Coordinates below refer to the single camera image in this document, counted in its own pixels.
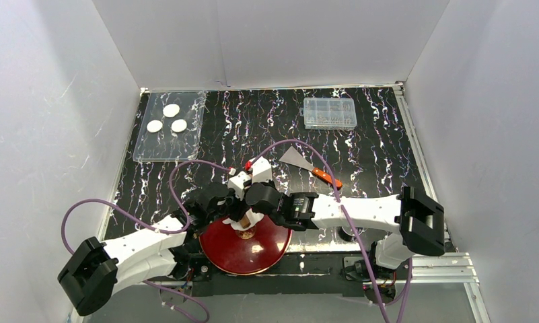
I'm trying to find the wooden rolling pin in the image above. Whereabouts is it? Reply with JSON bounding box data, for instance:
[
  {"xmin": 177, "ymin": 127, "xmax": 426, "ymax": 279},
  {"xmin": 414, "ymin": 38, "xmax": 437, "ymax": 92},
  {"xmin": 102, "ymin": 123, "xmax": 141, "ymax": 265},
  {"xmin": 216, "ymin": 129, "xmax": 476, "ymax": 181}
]
[{"xmin": 238, "ymin": 214, "xmax": 251, "ymax": 229}]

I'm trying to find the white dough piece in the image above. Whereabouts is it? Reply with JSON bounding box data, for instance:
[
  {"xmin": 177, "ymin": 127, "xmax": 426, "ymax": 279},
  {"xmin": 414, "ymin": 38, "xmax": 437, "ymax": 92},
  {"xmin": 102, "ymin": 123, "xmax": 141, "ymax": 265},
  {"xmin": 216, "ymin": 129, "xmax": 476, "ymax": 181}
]
[{"xmin": 222, "ymin": 211, "xmax": 264, "ymax": 231}]

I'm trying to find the scraper knife orange handle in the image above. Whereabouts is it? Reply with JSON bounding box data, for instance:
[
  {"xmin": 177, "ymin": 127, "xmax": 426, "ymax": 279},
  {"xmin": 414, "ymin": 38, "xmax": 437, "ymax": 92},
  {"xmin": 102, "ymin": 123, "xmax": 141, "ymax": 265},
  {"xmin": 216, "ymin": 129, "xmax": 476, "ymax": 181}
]
[{"xmin": 279, "ymin": 147, "xmax": 343, "ymax": 190}]

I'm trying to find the metal ring cutter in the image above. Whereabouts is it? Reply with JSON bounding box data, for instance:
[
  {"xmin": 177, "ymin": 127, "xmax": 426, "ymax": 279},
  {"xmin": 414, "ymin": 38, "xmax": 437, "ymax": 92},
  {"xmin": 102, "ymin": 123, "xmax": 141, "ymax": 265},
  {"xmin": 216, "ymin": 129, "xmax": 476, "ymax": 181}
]
[{"xmin": 337, "ymin": 227, "xmax": 364, "ymax": 242}]

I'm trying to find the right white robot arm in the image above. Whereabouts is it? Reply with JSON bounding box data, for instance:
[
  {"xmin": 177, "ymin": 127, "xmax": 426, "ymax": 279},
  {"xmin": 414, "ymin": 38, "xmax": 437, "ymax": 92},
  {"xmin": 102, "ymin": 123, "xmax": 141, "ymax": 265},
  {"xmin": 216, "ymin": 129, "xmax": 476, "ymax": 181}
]
[{"xmin": 244, "ymin": 183, "xmax": 445, "ymax": 270}]

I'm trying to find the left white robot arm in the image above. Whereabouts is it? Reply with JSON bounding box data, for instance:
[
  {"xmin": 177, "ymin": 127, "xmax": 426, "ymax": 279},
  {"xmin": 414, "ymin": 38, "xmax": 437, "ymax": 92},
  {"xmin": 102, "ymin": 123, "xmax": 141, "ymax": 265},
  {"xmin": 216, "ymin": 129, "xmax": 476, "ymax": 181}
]
[{"xmin": 57, "ymin": 182, "xmax": 246, "ymax": 316}]

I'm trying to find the white dough disc right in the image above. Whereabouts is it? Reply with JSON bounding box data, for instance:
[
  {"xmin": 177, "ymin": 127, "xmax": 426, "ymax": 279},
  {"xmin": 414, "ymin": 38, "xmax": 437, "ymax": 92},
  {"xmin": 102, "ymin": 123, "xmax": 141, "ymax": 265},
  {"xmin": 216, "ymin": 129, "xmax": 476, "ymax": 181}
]
[{"xmin": 170, "ymin": 119, "xmax": 188, "ymax": 133}]

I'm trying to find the white dough disc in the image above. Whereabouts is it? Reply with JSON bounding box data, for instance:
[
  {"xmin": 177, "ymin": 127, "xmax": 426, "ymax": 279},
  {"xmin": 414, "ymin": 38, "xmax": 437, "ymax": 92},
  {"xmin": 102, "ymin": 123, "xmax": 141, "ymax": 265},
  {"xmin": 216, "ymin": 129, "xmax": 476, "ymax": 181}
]
[
  {"xmin": 146, "ymin": 120, "xmax": 164, "ymax": 133},
  {"xmin": 162, "ymin": 104, "xmax": 180, "ymax": 118},
  {"xmin": 170, "ymin": 119, "xmax": 188, "ymax": 133}
]

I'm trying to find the white dough disc left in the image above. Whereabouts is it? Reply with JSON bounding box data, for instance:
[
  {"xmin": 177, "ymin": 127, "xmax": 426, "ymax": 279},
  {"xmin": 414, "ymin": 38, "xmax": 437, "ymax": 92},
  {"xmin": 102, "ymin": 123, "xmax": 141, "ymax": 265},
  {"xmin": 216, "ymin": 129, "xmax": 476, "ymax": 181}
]
[{"xmin": 146, "ymin": 120, "xmax": 164, "ymax": 133}]

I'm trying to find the white dough disc top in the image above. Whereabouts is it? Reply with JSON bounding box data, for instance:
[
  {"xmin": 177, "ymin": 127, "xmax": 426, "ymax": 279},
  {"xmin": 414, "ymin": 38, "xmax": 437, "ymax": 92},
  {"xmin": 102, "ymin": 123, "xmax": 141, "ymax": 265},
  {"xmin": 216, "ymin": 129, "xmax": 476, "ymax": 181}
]
[{"xmin": 162, "ymin": 104, "xmax": 180, "ymax": 118}]

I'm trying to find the round red tray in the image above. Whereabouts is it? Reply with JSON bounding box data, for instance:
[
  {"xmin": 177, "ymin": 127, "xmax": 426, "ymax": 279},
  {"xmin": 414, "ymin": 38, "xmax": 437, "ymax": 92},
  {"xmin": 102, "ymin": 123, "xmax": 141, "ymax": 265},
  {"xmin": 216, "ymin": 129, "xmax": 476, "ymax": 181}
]
[{"xmin": 199, "ymin": 217, "xmax": 292, "ymax": 275}]

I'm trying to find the clear plastic tray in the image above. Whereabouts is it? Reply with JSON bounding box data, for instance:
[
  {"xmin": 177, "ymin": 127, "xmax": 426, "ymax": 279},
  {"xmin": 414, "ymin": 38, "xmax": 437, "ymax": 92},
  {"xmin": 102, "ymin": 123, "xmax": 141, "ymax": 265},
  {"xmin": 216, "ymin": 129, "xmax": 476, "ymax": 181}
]
[{"xmin": 132, "ymin": 91, "xmax": 207, "ymax": 163}]

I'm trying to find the clear compartment storage box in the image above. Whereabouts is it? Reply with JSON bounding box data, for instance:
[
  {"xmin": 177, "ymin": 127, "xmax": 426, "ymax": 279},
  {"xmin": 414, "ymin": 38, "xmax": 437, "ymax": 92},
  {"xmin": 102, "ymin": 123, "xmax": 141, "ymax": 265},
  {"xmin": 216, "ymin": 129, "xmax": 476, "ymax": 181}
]
[{"xmin": 302, "ymin": 98, "xmax": 357, "ymax": 131}]

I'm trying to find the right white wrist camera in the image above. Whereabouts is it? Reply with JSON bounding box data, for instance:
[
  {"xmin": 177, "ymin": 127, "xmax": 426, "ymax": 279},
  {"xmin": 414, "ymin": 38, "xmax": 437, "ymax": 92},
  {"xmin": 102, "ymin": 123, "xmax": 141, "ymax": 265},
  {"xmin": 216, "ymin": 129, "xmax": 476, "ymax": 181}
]
[{"xmin": 245, "ymin": 157, "xmax": 273, "ymax": 183}]

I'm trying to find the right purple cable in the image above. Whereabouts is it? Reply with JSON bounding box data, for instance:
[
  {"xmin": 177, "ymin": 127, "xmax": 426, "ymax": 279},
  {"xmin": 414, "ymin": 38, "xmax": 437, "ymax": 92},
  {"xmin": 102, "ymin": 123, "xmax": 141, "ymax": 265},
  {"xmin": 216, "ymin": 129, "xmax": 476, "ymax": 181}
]
[{"xmin": 250, "ymin": 139, "xmax": 414, "ymax": 323}]

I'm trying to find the purple cable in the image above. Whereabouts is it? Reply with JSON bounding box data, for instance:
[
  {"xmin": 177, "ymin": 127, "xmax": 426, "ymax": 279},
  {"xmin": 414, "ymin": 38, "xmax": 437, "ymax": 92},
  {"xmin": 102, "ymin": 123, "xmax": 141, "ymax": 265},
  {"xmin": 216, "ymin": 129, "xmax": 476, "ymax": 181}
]
[
  {"xmin": 250, "ymin": 139, "xmax": 414, "ymax": 323},
  {"xmin": 61, "ymin": 159, "xmax": 237, "ymax": 323}
]

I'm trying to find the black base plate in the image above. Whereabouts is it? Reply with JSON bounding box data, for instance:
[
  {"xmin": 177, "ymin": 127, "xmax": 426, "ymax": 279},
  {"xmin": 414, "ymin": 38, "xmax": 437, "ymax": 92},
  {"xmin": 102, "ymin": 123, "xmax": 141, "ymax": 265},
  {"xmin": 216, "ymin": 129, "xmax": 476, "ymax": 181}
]
[{"xmin": 150, "ymin": 252, "xmax": 372, "ymax": 297}]

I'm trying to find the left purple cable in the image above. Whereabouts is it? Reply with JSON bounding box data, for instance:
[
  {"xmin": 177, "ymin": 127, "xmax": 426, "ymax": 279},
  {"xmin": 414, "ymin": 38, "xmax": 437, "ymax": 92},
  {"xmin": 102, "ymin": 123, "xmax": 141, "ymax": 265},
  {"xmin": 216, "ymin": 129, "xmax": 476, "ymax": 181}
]
[{"xmin": 61, "ymin": 159, "xmax": 237, "ymax": 323}]

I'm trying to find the aluminium frame rail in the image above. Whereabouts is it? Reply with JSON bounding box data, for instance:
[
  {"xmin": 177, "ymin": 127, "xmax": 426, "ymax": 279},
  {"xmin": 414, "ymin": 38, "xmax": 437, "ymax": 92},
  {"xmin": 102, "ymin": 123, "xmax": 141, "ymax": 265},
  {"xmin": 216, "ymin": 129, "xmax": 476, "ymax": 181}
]
[{"xmin": 85, "ymin": 253, "xmax": 481, "ymax": 322}]

